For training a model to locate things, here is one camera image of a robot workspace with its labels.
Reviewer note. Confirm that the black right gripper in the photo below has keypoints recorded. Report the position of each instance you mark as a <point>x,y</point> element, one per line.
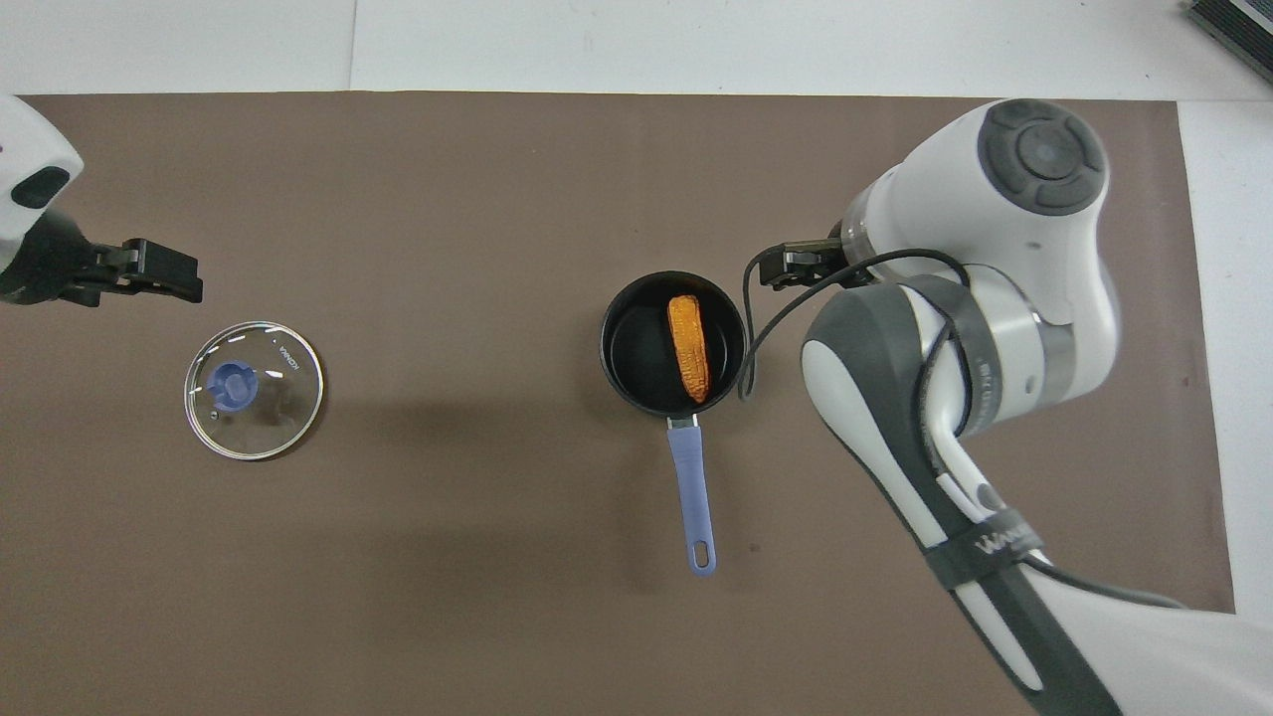
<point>838,261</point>

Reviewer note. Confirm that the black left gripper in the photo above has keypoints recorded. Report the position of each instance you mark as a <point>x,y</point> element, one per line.
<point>50,267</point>

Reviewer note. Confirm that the orange corn cob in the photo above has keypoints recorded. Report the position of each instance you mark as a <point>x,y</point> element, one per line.
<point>688,348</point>

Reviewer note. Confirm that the glass lid with blue knob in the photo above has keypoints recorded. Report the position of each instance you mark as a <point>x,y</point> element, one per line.
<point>269,398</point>

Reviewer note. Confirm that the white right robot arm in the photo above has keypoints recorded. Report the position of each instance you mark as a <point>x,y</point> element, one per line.
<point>1034,259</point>

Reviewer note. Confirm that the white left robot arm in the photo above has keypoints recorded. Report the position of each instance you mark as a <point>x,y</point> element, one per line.
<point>25,149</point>

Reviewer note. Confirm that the brown table mat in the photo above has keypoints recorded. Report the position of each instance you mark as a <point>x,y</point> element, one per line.
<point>448,557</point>

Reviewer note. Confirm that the black ribbed device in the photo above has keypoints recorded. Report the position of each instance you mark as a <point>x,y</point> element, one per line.
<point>1238,25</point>

